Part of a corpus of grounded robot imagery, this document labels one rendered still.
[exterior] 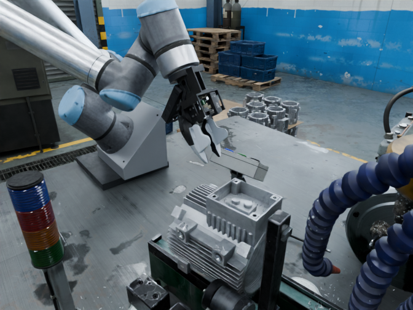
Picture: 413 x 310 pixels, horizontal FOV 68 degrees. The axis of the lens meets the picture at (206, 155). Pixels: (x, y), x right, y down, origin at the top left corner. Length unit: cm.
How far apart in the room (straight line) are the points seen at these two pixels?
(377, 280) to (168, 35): 58
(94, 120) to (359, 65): 588
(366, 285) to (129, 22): 763
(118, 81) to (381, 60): 601
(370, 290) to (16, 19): 87
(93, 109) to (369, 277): 117
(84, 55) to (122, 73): 10
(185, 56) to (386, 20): 594
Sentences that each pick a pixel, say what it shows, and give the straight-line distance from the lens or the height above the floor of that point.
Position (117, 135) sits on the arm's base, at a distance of 137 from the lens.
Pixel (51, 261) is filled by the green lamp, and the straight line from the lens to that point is 71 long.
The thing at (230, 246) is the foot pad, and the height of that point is 108.
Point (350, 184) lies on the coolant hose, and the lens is 23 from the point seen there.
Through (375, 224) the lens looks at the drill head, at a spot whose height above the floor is 107.
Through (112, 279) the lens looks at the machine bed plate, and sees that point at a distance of 97.
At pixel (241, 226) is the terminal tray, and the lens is 61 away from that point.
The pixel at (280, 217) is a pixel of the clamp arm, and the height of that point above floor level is 125.
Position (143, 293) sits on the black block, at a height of 86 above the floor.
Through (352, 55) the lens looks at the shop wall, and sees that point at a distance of 676.
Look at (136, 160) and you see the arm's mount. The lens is 132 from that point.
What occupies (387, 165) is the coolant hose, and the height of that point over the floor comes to 141.
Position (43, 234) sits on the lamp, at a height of 111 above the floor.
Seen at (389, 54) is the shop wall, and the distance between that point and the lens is 649.
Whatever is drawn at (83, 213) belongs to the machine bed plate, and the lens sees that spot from 124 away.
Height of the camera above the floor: 150
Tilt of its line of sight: 27 degrees down
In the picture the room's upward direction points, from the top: straight up
